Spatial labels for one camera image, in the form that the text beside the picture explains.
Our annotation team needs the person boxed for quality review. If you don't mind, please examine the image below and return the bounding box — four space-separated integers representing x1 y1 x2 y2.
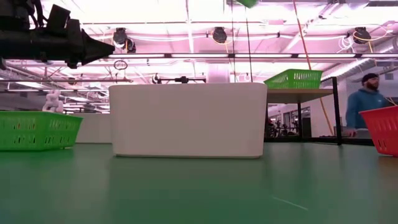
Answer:
343 72 393 138

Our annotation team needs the large white plastic bin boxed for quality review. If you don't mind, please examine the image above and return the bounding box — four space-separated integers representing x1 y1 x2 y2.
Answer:
108 82 268 159

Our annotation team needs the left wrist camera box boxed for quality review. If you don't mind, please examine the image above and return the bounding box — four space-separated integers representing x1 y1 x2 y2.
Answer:
45 4 72 32

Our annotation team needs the black-framed wooden shelf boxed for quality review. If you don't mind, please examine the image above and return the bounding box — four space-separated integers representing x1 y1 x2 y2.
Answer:
160 76 343 146

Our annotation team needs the black hanging cable ring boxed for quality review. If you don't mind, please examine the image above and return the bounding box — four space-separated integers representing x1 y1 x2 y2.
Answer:
113 59 129 71

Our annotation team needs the black ceiling cable reel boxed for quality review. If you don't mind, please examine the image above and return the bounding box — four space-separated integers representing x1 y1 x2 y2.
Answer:
352 26 373 45
211 26 228 45
112 27 137 54

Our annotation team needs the long ceiling light bar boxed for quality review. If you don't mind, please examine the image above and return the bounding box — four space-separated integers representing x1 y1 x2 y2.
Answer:
105 52 398 60

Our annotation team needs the black table edge rail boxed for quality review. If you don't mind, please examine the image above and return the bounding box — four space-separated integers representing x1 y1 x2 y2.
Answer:
264 136 376 147

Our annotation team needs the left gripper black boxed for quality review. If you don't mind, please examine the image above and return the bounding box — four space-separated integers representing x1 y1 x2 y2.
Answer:
0 18 116 71

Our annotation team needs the white room pillar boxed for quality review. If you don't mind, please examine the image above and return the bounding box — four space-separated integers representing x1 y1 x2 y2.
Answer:
206 63 231 83

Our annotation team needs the orange-red plastic basket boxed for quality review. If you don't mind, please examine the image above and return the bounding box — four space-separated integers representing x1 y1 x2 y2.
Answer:
359 105 398 157

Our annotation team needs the orange slanted pole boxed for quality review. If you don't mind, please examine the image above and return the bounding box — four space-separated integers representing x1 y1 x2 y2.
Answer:
292 0 335 136

